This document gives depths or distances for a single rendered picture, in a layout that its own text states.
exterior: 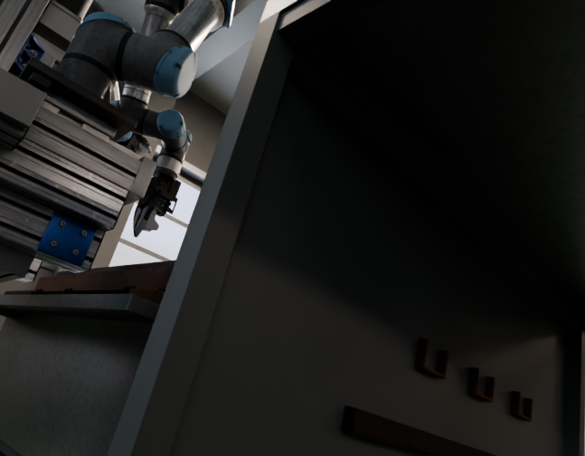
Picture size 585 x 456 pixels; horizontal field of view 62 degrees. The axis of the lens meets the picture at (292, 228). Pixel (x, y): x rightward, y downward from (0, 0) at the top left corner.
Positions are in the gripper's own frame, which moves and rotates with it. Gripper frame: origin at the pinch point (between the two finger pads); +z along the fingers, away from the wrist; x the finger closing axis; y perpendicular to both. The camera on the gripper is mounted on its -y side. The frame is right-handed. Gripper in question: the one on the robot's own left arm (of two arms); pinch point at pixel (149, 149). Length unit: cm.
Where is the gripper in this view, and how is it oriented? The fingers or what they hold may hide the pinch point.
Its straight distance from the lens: 220.2
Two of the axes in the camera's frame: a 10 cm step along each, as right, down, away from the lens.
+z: 3.6, 4.3, 8.2
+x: 8.6, 1.9, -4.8
